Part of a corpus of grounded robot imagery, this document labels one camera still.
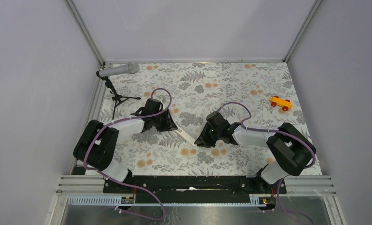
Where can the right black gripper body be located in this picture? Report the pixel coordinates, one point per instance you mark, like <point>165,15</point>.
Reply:
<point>214,134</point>

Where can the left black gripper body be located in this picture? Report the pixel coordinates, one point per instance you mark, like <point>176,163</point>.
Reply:
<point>159,121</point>

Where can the white remote control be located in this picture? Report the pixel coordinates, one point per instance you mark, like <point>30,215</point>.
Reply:
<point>182,133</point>

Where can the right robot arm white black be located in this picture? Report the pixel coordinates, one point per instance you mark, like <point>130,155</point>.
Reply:
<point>291,150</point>

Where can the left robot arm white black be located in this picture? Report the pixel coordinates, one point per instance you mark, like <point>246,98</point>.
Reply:
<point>97,143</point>

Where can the black microphone tripod stand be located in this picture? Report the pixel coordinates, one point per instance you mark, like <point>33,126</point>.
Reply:
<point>118,99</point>

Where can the grey microphone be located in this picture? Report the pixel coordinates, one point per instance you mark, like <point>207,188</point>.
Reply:
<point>130,68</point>

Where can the floral patterned table mat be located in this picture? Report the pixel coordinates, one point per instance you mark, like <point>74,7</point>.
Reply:
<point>240,91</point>

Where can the yellow toy car red wheels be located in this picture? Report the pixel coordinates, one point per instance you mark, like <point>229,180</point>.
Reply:
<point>285,105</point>

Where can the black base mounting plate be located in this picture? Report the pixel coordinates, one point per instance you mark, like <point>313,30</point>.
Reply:
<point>194,189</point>

